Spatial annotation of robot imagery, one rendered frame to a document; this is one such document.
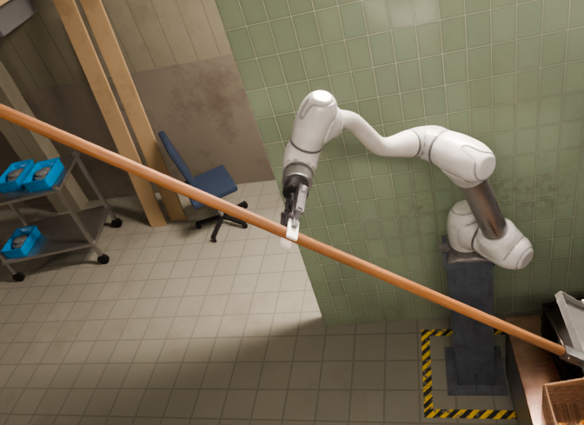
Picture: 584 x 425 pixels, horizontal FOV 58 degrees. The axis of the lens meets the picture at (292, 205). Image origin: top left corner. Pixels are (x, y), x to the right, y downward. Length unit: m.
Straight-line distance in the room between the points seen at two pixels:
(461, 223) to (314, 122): 1.08
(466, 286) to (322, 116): 1.40
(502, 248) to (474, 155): 0.57
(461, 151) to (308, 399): 2.04
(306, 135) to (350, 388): 2.15
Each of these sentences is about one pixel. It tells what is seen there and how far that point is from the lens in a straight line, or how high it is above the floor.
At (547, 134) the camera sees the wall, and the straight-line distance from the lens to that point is 2.77.
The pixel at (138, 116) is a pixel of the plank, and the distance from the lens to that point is 4.65.
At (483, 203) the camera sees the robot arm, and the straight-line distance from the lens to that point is 2.04.
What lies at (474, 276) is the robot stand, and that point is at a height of 0.92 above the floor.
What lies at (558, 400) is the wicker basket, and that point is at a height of 0.62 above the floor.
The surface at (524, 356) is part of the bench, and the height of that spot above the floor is 0.58.
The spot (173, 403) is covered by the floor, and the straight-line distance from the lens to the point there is 3.72.
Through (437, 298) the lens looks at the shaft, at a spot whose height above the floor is 1.66.
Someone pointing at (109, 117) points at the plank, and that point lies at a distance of 4.72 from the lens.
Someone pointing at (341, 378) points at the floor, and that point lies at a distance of 3.42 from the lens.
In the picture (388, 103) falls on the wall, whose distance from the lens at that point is 2.53.
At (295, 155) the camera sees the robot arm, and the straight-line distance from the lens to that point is 1.55.
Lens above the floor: 2.84
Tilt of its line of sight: 37 degrees down
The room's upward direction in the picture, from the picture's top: 18 degrees counter-clockwise
